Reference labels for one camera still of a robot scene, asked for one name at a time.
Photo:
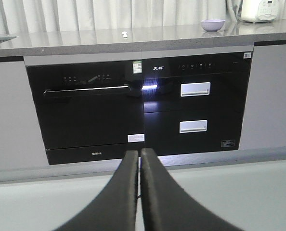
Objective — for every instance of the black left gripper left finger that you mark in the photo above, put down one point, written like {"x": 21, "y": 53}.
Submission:
{"x": 115, "y": 207}

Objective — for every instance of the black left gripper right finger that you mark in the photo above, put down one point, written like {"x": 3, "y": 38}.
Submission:
{"x": 167, "y": 207}

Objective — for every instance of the mint green plastic spoon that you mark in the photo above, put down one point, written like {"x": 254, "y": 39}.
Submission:
{"x": 124, "y": 34}

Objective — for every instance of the purple plastic bowl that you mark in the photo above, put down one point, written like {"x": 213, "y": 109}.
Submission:
{"x": 212, "y": 25}

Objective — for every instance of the black built-in dishwasher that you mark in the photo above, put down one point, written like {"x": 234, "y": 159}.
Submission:
{"x": 88, "y": 111}

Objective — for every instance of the black disinfection cabinet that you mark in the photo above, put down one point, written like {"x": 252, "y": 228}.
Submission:
{"x": 195, "y": 104}

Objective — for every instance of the grey left cabinet door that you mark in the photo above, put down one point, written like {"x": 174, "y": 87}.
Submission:
{"x": 21, "y": 143}

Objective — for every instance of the grey cabinet door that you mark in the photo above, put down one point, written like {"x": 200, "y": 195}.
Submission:
{"x": 21, "y": 143}
{"x": 264, "y": 122}

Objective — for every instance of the white rice cooker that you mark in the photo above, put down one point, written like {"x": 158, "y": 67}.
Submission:
{"x": 259, "y": 11}

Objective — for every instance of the white curtain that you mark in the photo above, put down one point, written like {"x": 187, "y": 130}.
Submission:
{"x": 20, "y": 16}

